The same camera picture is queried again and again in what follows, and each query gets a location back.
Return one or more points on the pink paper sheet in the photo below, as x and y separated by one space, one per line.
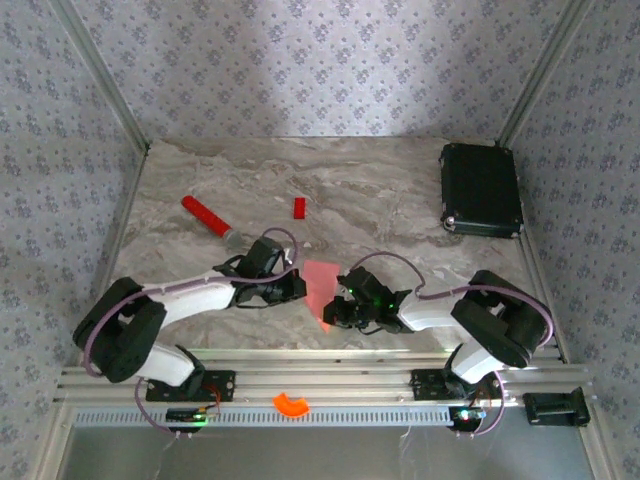
320 290

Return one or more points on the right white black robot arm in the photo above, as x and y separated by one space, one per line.
500 320

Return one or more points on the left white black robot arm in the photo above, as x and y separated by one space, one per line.
120 330

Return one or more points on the small red block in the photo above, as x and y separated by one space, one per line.
299 208

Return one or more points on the orange curved plastic piece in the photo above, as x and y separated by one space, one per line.
290 406

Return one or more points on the red marker pen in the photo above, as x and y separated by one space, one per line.
207 217

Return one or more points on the black hard case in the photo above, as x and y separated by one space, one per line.
480 190

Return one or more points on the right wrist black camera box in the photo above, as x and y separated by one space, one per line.
367 290

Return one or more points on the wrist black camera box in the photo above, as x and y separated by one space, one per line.
265 257
367 290

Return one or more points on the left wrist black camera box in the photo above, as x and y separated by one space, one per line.
265 257

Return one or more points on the aluminium mounting rail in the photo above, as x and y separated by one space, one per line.
320 375

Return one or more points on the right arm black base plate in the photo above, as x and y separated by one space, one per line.
425 385

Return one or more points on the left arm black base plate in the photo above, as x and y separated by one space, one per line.
220 385

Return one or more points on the black clamp bracket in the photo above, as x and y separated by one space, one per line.
555 407

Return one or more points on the aluminium corner post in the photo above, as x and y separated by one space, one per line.
100 75
545 75

